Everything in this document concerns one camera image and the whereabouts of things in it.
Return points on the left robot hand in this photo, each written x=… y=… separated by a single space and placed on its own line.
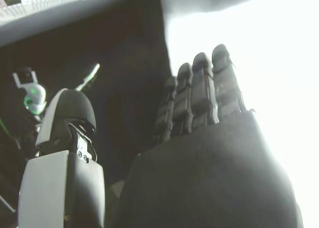
x=199 y=178

